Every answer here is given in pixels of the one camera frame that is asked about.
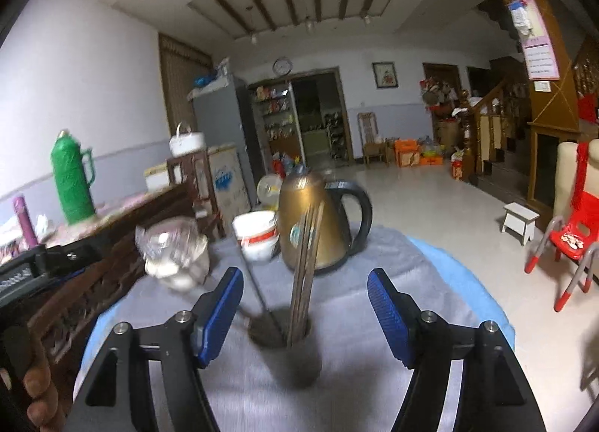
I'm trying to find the person's left hand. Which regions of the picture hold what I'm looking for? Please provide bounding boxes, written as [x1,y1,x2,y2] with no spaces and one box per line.
[1,326,65,431]

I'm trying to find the white plastic basin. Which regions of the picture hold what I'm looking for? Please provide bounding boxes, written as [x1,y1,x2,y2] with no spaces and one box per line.
[144,234,210,293]

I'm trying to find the purple thermos bottle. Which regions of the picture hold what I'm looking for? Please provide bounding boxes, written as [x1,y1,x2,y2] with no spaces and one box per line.
[13,196,39,248]

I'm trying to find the grey towel table cover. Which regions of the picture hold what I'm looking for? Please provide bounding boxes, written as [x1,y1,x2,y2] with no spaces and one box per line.
[72,224,519,432]

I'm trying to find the clear plastic bag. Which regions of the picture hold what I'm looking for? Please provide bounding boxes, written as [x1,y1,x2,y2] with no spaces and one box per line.
[134,217,200,267]

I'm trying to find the stacked red white bowls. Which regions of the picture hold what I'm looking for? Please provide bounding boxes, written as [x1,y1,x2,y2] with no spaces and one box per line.
[231,210,279,263]

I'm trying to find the grey metal utensil holder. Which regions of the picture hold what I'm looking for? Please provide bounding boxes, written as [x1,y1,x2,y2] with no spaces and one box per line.
[248,313,322,389]

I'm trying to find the brass electric kettle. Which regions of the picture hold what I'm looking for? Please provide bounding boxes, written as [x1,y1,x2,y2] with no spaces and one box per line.
[277,165,373,275]

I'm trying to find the carved dark wood sideboard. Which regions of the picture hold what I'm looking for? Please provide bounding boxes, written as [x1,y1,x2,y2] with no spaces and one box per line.
[1,182,199,412]

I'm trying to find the green thermos jug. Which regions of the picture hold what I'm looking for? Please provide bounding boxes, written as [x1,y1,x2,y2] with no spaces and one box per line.
[51,130,95,225]

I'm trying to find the small white stool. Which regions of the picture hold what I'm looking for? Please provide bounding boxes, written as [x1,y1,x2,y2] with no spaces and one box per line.
[501,202,540,246]

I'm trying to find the white rice cooker pot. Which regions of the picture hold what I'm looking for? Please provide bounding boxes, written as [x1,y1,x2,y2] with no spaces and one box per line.
[168,121,206,157]

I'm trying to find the red plastic child chair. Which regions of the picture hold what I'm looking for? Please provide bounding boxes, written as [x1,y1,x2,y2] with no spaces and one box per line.
[524,141,599,314]

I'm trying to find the grey refrigerator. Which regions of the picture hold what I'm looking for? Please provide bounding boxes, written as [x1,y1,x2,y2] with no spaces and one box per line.
[188,74,265,206]

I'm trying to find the wooden chair by wall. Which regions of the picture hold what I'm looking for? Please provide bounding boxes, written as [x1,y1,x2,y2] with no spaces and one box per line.
[358,111,389,166]

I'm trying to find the framed wall picture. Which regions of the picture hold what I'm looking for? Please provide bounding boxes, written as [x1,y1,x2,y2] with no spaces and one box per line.
[372,61,398,89]

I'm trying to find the round wall clock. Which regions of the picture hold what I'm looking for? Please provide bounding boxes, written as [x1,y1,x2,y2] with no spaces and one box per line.
[272,57,292,77]

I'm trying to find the wall calendar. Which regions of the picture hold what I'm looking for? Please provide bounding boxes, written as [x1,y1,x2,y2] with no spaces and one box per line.
[508,0,559,82]

